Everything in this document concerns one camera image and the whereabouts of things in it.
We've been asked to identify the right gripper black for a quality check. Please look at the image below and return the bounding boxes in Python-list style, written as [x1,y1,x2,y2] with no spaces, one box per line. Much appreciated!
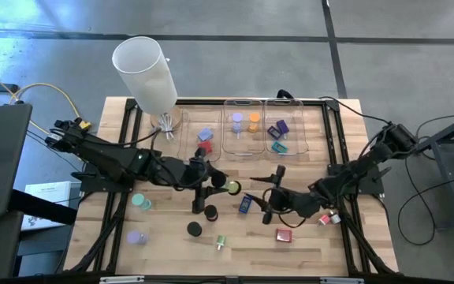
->
[245,165,311,225]

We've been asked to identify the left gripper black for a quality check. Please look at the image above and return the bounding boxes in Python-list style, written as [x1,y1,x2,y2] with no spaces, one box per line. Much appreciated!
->
[187,148,230,215]

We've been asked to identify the black-capped hourglass yellow sand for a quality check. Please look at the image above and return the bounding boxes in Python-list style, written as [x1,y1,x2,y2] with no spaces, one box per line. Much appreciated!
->
[210,170,243,196]

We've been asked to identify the black-capped hourglass red sand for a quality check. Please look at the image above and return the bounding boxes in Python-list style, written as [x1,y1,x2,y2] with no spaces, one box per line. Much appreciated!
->
[203,204,219,222]

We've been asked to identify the lavender USB charger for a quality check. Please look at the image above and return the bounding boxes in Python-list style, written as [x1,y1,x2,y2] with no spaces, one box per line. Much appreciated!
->
[197,126,214,142]

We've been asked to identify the teal rectangular box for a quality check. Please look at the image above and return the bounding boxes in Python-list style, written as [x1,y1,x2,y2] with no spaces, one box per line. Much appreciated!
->
[270,140,289,155]

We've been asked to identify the lavender hourglass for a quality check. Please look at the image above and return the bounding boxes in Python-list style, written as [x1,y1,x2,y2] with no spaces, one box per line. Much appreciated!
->
[230,112,244,134]
[126,230,150,246]

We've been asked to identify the orange hourglass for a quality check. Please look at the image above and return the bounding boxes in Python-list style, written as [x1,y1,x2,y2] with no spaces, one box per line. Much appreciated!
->
[247,112,261,133]

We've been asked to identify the blue rectangular box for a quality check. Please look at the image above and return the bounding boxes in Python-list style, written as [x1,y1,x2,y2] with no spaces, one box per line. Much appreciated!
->
[238,195,253,215]

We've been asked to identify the clear plastic bin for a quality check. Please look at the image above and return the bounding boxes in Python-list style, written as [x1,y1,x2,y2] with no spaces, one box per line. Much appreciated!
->
[263,98,310,158]
[177,105,223,165]
[221,99,266,157]

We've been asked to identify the black-capped hourglass black sand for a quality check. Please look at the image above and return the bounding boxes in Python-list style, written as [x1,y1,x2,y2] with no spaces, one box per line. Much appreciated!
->
[186,221,203,238]

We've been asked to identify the teal hourglass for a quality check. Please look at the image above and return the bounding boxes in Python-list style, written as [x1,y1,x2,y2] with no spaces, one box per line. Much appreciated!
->
[131,192,153,211]

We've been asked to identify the white cylindrical lamp shade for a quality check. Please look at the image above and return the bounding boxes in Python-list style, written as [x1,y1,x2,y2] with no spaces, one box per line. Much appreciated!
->
[111,35,184,133]

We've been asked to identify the white paper booklet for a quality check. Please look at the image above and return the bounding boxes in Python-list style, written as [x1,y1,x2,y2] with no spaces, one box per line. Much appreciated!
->
[20,180,73,232]

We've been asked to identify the black angled bar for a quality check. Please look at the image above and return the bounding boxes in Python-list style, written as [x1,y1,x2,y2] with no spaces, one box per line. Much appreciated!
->
[8,188,79,226]

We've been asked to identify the dark metal side table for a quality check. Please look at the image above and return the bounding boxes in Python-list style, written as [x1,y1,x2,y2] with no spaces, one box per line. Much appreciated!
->
[410,106,454,232]

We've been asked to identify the white lamp cable bundle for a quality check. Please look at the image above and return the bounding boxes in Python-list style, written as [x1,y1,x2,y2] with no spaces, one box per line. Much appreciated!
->
[158,112,177,145]

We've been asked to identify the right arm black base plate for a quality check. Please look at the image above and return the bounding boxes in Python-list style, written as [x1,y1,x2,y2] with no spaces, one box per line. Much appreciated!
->
[327,163,393,197]

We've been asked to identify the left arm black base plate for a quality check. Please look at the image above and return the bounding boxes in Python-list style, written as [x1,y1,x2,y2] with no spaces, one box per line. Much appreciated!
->
[71,171,136,194]

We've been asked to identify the silver metal bracket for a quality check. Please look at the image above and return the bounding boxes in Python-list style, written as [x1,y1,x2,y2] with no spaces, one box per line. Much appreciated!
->
[320,277,365,284]
[99,275,145,284]

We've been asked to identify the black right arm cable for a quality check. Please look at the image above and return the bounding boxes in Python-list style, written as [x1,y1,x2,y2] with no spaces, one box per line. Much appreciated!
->
[318,95,393,127]

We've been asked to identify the black floor cable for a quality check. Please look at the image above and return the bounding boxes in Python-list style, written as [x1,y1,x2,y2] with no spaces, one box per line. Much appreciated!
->
[397,113,454,246]

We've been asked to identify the yellow extension cable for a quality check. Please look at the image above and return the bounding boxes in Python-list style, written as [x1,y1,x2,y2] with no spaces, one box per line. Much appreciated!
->
[0,65,93,135]

